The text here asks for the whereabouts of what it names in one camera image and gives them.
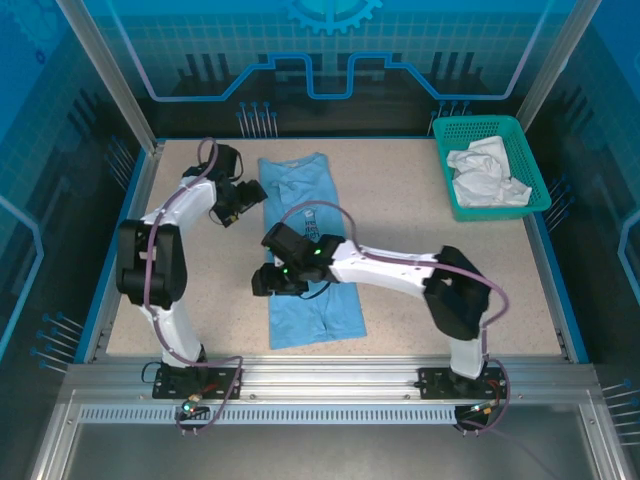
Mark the slotted cable duct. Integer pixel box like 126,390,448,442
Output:
79,403,464,426

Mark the aluminium side rail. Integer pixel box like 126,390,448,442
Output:
522,217,576,364
82,142,166,364

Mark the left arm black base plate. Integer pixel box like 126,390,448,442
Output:
152,363,245,401

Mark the metal front panel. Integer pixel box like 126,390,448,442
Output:
27,399,621,480

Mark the aluminium frame post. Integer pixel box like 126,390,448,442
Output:
54,0,166,154
514,0,601,137

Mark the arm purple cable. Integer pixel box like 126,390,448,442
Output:
142,138,246,437
277,199,512,436

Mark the aluminium mounting rail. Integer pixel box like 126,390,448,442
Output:
64,353,596,401

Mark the white crumpled t-shirt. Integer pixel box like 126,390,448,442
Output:
446,134,533,210

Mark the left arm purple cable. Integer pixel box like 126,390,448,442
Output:
142,138,246,437

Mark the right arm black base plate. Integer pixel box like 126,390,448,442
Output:
417,367,506,401

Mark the green plastic basket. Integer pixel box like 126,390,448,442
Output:
432,114,553,223

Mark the light blue t-shirt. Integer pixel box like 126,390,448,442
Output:
257,153,369,351

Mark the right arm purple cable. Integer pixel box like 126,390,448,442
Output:
277,199,512,436

